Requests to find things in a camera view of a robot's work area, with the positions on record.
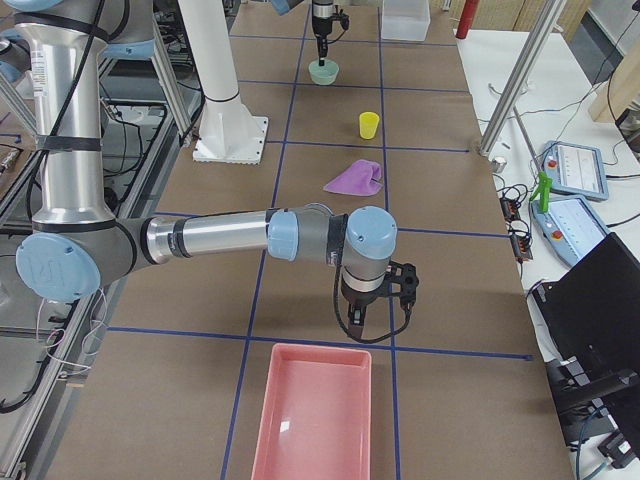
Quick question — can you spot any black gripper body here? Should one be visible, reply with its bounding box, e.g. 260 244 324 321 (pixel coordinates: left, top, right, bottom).
341 284 378 325
311 0 339 39

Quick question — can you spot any light green bowl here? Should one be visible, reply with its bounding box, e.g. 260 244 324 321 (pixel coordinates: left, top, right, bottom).
308 59 340 86

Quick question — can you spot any yellow plastic cup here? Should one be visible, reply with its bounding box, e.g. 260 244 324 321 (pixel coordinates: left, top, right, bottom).
358 111 380 140

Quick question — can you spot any purple microfiber cloth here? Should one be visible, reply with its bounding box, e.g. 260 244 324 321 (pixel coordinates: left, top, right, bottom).
323 159 382 196

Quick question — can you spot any translucent white storage box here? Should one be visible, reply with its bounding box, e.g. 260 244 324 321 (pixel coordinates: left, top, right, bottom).
381 0 431 42

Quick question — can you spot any pink plastic tray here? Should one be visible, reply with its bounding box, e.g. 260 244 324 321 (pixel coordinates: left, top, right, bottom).
252 343 372 479

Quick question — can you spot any red cylinder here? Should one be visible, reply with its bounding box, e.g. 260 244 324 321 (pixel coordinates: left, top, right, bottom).
456 0 479 40

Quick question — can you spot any green plastic clamp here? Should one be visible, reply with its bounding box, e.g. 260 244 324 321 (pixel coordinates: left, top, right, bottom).
530 171 552 213

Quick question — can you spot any lower teach pendant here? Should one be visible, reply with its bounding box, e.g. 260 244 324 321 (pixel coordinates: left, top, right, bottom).
531 195 610 267

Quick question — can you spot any teach pendant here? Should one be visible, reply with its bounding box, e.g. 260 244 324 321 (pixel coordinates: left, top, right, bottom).
542 141 609 201
531 195 610 267

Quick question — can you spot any black laptop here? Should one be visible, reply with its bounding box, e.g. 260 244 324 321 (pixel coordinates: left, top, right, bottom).
530 231 640 381

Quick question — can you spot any upper teach pendant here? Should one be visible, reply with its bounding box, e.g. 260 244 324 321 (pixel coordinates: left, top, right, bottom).
542 141 609 201

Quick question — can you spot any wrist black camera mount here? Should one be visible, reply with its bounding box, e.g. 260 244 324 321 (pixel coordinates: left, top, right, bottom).
385 261 419 313

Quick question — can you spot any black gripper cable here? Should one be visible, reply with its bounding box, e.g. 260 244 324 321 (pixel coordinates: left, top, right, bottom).
332 269 414 345

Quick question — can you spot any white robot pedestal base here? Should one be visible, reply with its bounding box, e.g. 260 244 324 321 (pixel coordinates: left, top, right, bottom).
179 0 269 164

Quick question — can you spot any aluminium frame post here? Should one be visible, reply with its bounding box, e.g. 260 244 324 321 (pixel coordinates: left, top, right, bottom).
478 0 567 157

